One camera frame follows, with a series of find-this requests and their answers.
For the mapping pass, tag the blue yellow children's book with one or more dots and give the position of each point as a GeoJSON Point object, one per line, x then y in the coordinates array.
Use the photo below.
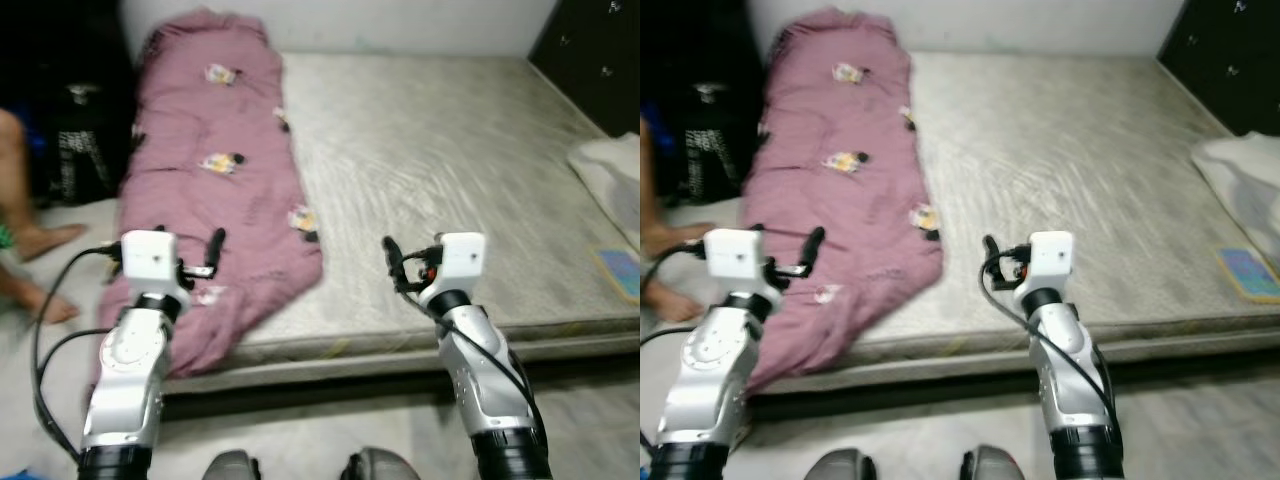
{"type": "Point", "coordinates": [1250, 275]}
{"type": "Point", "coordinates": [620, 275]}

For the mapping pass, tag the white pillow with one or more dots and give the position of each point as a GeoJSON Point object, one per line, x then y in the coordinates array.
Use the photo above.
{"type": "Point", "coordinates": [1240, 190]}
{"type": "Point", "coordinates": [610, 185]}

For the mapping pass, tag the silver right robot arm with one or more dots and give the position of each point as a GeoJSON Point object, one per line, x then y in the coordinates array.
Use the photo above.
{"type": "Point", "coordinates": [490, 390]}
{"type": "Point", "coordinates": [1075, 390]}

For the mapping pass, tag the grey quilted mattress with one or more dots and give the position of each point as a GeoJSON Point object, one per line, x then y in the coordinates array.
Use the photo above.
{"type": "Point", "coordinates": [440, 170]}
{"type": "Point", "coordinates": [1060, 170]}

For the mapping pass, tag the black bag with white print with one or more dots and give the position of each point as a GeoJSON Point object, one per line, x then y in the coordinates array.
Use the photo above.
{"type": "Point", "coordinates": [725, 150]}
{"type": "Point", "coordinates": [90, 150]}

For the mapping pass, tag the pink cartoon print blanket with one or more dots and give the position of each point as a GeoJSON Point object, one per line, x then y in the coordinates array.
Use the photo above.
{"type": "Point", "coordinates": [840, 120]}
{"type": "Point", "coordinates": [220, 130]}

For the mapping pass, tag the green plastic stool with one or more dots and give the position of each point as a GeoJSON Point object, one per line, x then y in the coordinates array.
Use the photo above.
{"type": "Point", "coordinates": [4, 238]}

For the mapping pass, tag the grey left robot leg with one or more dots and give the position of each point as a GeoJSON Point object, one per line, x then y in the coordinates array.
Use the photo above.
{"type": "Point", "coordinates": [835, 466]}
{"type": "Point", "coordinates": [232, 467]}

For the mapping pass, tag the grey robot leg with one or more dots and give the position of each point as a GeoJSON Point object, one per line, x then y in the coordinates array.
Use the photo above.
{"type": "Point", "coordinates": [995, 466]}
{"type": "Point", "coordinates": [232, 467]}
{"type": "Point", "coordinates": [385, 466]}
{"type": "Point", "coordinates": [835, 466]}

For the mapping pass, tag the grey right robot leg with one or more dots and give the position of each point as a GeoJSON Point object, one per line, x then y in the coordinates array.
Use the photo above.
{"type": "Point", "coordinates": [995, 466]}
{"type": "Point", "coordinates": [385, 466]}

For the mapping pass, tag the blue plastic bucket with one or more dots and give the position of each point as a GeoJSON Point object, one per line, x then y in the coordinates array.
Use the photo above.
{"type": "Point", "coordinates": [18, 474]}

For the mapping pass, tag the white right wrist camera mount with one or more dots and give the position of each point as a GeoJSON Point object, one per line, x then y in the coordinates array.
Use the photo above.
{"type": "Point", "coordinates": [1048, 262]}
{"type": "Point", "coordinates": [458, 265]}

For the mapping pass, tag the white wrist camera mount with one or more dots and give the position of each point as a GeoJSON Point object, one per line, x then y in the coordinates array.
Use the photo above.
{"type": "Point", "coordinates": [735, 263]}
{"type": "Point", "coordinates": [150, 265]}
{"type": "Point", "coordinates": [458, 265]}
{"type": "Point", "coordinates": [1048, 262]}

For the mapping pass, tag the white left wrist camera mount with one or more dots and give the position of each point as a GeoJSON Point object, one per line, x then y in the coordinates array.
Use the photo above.
{"type": "Point", "coordinates": [150, 265]}
{"type": "Point", "coordinates": [735, 263]}

